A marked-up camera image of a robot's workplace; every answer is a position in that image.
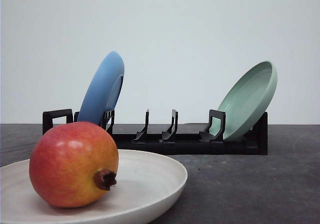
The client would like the white plate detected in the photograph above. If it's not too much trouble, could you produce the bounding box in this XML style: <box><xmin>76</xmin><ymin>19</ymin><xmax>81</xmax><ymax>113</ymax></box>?
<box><xmin>0</xmin><ymin>149</ymin><xmax>188</xmax><ymax>224</ymax></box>

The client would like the red pomegranate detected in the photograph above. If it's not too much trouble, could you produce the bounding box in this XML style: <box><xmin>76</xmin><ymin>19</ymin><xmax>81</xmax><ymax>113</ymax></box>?
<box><xmin>29</xmin><ymin>121</ymin><xmax>119</xmax><ymax>208</ymax></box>

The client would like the blue plate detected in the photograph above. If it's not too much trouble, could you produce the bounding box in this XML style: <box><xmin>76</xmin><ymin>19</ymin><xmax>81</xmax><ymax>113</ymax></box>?
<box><xmin>77</xmin><ymin>51</ymin><xmax>125</xmax><ymax>126</ymax></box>

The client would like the green plate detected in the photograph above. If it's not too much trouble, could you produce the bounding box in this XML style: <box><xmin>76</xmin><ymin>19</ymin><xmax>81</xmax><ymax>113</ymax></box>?
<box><xmin>210</xmin><ymin>61</ymin><xmax>278</xmax><ymax>142</ymax></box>

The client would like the black plastic dish rack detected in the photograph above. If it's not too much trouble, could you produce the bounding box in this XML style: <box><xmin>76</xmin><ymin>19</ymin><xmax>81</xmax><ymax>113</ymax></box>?
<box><xmin>42</xmin><ymin>108</ymin><xmax>268</xmax><ymax>155</ymax></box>

